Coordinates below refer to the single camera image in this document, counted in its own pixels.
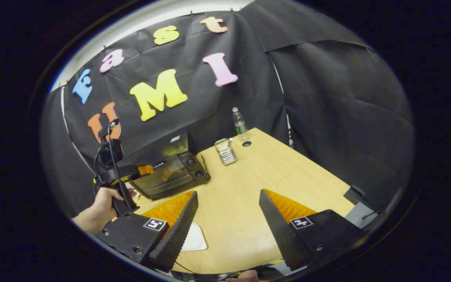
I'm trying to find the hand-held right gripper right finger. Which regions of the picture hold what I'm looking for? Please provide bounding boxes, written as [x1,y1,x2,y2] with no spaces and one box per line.
[259,189,367,271]

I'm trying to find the small wire basket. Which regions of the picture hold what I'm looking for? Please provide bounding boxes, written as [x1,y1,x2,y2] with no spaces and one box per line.
[214,138,238,166]

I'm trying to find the green plastic bottle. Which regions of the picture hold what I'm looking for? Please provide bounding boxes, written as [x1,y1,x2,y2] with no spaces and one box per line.
[232,107,248,136]

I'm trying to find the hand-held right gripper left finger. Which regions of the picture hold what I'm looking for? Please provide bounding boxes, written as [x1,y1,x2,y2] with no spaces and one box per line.
[94,191,199,273]

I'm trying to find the black electric oven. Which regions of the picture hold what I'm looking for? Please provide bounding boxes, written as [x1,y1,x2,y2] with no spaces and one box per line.
[130,131,211,201]

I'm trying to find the white rectangular plate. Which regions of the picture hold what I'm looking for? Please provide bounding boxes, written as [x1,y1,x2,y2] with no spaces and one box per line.
[180,222,207,252]

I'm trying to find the black backdrop cloth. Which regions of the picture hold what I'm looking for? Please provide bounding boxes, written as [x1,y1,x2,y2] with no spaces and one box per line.
[40,0,416,220]

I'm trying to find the golden croissant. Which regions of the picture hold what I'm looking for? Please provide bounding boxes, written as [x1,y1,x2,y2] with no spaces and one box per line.
[162,166,184,182]

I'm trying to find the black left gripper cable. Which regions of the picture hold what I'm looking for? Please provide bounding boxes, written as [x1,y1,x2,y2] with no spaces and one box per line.
[94,119,132,212]

